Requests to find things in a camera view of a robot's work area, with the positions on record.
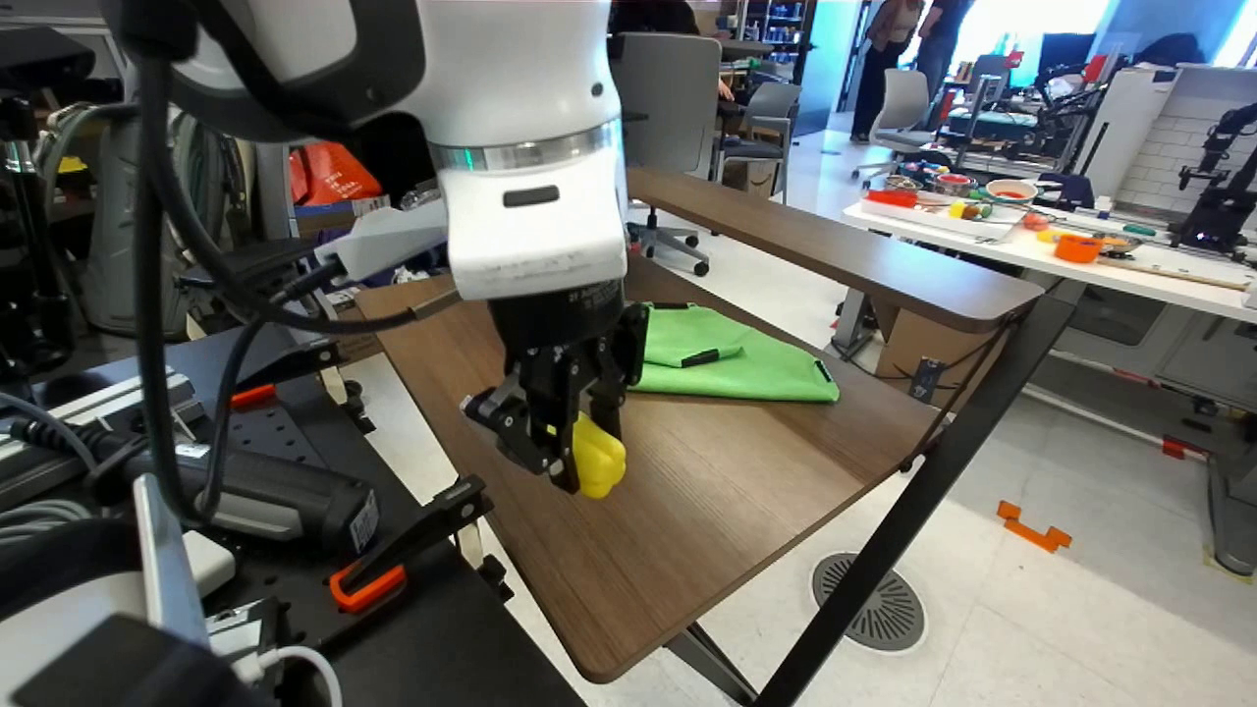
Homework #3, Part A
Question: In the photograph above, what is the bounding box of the grey swivel office chair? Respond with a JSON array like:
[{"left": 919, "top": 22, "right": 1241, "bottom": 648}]
[{"left": 609, "top": 29, "right": 728, "bottom": 280}]

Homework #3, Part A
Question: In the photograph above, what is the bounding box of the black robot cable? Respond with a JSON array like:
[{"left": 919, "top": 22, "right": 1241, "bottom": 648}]
[{"left": 127, "top": 0, "right": 465, "bottom": 525}]

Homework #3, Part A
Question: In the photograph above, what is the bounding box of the large black orange clamp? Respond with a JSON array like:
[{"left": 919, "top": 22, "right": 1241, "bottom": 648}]
[{"left": 325, "top": 475, "right": 494, "bottom": 618}]

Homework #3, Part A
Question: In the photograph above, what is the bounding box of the orange floor marker bracket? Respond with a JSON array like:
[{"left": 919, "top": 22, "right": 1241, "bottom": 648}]
[{"left": 994, "top": 497, "right": 1076, "bottom": 556}]

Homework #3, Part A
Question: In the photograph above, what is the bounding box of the grey office chair with armrest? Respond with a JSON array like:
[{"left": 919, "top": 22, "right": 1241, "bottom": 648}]
[{"left": 178, "top": 133, "right": 346, "bottom": 345}]

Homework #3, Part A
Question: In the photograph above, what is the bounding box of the round metal floor drain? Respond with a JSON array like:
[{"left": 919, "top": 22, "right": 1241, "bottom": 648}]
[{"left": 811, "top": 548, "right": 930, "bottom": 657}]

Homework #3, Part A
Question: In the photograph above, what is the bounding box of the cardboard box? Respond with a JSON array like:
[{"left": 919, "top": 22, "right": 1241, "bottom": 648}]
[{"left": 871, "top": 301, "right": 1015, "bottom": 399}]

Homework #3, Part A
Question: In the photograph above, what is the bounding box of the small black orange clamp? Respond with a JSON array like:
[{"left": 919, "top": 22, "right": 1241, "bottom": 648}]
[{"left": 218, "top": 343, "right": 346, "bottom": 416}]

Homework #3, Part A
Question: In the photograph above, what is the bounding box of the white work table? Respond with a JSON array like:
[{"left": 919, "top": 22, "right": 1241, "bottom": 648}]
[{"left": 841, "top": 194, "right": 1257, "bottom": 581}]

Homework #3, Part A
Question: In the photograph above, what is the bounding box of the white cable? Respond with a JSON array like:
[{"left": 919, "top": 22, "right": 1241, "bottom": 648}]
[{"left": 233, "top": 640, "right": 350, "bottom": 707}]

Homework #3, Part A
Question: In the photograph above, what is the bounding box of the white leaning board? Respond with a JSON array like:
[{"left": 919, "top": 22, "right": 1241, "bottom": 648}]
[{"left": 1107, "top": 64, "right": 1257, "bottom": 225}]

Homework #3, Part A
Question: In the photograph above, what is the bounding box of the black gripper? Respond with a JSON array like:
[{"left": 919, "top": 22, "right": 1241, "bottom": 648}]
[{"left": 461, "top": 280, "right": 654, "bottom": 497}]

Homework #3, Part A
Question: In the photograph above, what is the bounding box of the grey backpack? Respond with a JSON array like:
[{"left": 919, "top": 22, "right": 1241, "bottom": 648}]
[{"left": 47, "top": 99, "right": 258, "bottom": 343}]

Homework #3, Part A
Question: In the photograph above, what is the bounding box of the aluminium extrusion rail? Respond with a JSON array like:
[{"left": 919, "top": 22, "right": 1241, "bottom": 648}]
[{"left": 0, "top": 362, "right": 204, "bottom": 509}]

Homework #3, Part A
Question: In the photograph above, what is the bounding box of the yellow toy bell pepper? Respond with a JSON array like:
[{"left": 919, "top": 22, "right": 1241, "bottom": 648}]
[{"left": 568, "top": 412, "right": 634, "bottom": 501}]

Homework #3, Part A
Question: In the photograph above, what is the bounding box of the green folded cloth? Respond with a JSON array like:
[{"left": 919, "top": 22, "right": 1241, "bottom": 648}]
[{"left": 627, "top": 301, "right": 845, "bottom": 407}]

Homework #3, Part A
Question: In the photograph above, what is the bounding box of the orange bag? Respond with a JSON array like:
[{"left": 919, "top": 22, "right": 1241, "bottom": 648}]
[{"left": 286, "top": 136, "right": 386, "bottom": 212}]

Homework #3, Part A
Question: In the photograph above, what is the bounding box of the black table frame leg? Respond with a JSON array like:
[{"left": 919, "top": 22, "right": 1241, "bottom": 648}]
[{"left": 668, "top": 273, "right": 1093, "bottom": 707}]

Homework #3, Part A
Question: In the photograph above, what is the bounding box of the black handheld power tool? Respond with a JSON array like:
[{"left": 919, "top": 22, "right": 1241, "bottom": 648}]
[{"left": 127, "top": 436, "right": 386, "bottom": 552}]

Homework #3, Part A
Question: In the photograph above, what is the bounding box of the black stand equipment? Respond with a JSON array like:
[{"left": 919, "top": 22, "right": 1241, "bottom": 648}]
[{"left": 1167, "top": 99, "right": 1257, "bottom": 255}]

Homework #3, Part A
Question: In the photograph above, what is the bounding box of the orange cup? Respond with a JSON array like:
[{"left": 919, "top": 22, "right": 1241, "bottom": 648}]
[{"left": 1052, "top": 228, "right": 1103, "bottom": 266}]

